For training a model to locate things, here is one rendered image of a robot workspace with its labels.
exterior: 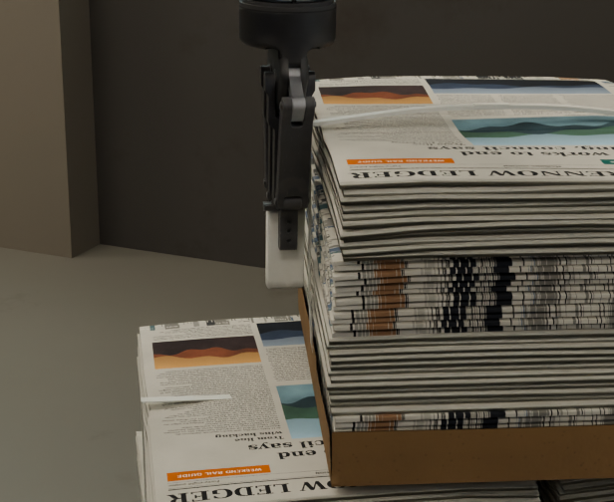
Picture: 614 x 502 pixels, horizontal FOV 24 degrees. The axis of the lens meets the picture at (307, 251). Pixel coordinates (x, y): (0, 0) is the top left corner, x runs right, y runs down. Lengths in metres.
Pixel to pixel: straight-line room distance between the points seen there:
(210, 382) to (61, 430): 1.94
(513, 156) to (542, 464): 0.22
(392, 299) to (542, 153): 0.16
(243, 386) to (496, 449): 0.27
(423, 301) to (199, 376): 0.31
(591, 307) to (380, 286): 0.15
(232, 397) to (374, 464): 0.21
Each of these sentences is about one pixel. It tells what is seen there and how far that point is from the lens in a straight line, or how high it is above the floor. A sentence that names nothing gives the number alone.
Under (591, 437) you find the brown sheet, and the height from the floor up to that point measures 0.87.
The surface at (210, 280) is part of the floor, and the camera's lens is 4.07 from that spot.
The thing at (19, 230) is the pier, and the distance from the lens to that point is 4.38.
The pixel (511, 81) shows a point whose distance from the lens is 1.32.
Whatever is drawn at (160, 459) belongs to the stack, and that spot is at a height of 0.83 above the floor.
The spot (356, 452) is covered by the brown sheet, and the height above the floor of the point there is 0.86.
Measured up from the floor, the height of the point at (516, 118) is 1.06.
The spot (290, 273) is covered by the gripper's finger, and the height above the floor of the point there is 0.94.
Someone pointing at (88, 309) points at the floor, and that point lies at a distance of 3.88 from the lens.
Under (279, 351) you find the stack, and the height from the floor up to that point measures 0.83.
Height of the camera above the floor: 1.31
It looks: 18 degrees down
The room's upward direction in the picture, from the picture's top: straight up
